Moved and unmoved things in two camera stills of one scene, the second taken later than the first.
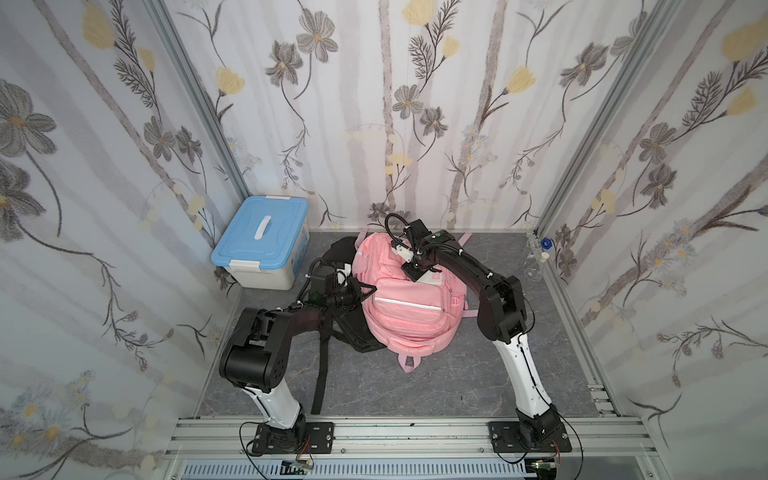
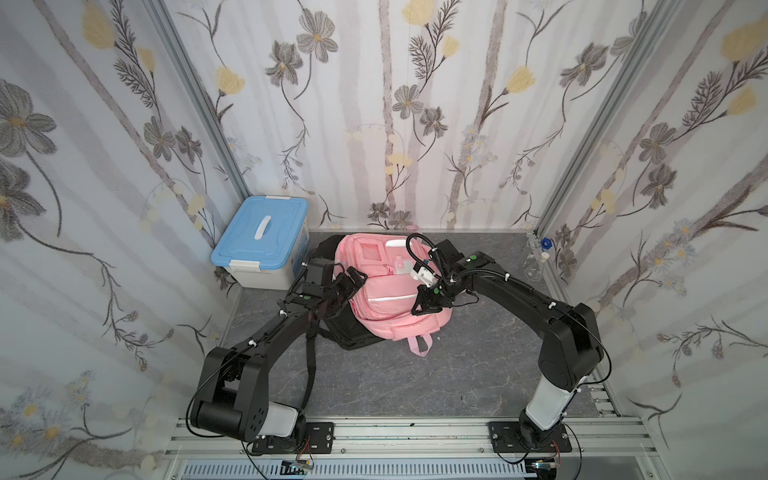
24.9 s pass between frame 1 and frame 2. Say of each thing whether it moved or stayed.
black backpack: moved
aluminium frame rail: stayed
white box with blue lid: stayed
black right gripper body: moved
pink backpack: moved
